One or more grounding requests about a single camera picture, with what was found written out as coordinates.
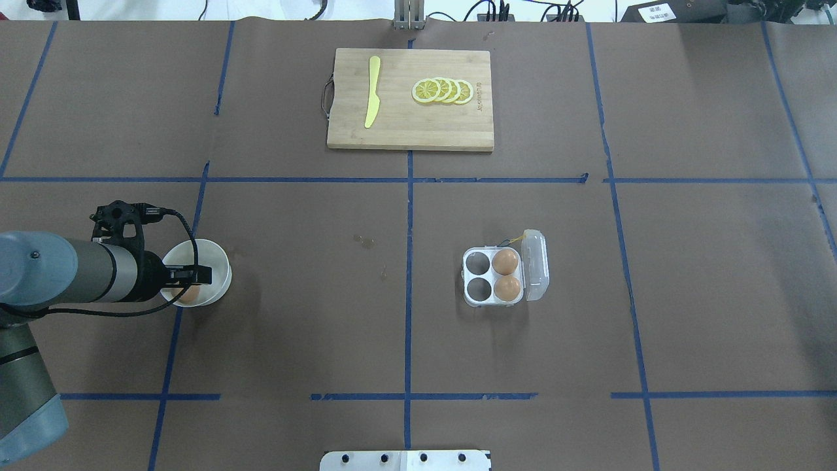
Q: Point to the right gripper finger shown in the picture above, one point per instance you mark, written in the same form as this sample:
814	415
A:
190	270
194	280

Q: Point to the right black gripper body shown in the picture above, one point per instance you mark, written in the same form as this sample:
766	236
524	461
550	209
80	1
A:
149	277

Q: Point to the brown egg from bowl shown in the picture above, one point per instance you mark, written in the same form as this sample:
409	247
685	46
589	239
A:
190	296

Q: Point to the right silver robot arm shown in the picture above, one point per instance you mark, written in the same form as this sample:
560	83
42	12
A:
41	270

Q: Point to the clear plastic egg box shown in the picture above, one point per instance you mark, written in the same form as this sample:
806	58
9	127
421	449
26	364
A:
478	276

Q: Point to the brown egg upper slot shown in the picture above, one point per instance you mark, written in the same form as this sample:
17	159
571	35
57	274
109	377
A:
505	261

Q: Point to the brown egg slot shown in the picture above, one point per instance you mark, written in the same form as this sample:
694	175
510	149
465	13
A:
505	261
507	288

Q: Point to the brown egg lower slot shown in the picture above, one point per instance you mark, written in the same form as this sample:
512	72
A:
507	288

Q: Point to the black box with label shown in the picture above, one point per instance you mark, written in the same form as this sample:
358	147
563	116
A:
685	12

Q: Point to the white ceramic bowl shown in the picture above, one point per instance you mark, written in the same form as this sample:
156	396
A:
203	252

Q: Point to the wooden cutting board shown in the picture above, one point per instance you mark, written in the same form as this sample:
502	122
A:
404	124

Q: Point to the yellow plastic knife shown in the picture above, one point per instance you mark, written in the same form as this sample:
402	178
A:
373	100

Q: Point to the lemon slice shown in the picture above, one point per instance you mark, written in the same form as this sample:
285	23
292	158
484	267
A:
426	91
453	91
446	87
465	92

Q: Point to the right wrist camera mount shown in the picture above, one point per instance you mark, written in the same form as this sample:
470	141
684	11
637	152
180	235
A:
121	224

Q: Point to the aluminium frame post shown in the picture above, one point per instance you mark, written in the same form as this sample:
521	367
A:
409	15

